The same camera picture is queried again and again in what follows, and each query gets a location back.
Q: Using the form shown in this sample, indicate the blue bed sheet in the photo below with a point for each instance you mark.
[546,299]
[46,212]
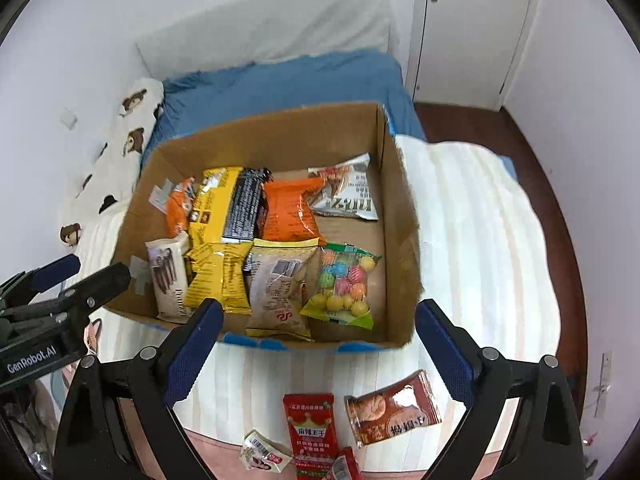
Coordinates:
[300,85]

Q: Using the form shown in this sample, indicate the beige snack packet yellow trim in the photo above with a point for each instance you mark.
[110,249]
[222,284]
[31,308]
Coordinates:
[275,295]

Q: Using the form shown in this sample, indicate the printed blue cardboard box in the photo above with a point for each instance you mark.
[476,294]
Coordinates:
[400,240]

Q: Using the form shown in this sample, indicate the orange snack packet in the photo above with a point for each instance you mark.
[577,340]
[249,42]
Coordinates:
[290,210]
[179,207]

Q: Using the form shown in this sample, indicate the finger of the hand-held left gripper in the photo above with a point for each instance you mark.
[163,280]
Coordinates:
[50,272]
[100,285]

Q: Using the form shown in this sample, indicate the colourful candy ball bag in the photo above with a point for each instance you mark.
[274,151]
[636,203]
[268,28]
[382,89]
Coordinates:
[342,285]

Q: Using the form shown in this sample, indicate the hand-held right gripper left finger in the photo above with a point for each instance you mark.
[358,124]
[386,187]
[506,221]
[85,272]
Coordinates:
[197,347]

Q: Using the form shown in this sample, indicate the cat printed blanket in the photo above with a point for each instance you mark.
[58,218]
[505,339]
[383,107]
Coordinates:
[475,240]

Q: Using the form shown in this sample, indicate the white nut snack packet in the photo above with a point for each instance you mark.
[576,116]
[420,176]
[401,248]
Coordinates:
[345,195]

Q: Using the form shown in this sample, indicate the black snack bar packet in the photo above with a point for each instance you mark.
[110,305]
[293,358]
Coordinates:
[245,205]

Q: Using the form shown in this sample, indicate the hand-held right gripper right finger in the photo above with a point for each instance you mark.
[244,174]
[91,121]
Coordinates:
[445,347]

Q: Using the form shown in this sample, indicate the white door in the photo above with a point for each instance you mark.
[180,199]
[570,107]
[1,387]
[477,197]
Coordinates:
[475,25]

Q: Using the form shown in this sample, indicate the white wall socket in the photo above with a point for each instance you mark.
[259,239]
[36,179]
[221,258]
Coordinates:
[68,119]

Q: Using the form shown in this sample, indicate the long red snack packet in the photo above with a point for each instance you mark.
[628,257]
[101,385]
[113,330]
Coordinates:
[310,435]

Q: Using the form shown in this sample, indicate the brown snack packet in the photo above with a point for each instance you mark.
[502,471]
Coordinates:
[395,407]

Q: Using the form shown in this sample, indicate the small white snack packet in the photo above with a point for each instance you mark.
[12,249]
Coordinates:
[262,452]

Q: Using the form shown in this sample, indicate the bear printed white pillow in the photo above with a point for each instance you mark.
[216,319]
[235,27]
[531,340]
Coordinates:
[125,160]

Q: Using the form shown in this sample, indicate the large yellow snack packet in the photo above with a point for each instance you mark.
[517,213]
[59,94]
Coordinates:
[212,205]

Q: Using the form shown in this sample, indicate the white chocolate stick packet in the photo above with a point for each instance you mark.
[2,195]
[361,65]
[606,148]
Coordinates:
[167,275]

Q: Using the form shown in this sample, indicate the small red snack packet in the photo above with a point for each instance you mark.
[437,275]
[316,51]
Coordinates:
[346,467]

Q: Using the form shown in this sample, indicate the small yellow snack packet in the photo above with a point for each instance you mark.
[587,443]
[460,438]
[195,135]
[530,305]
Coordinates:
[217,275]

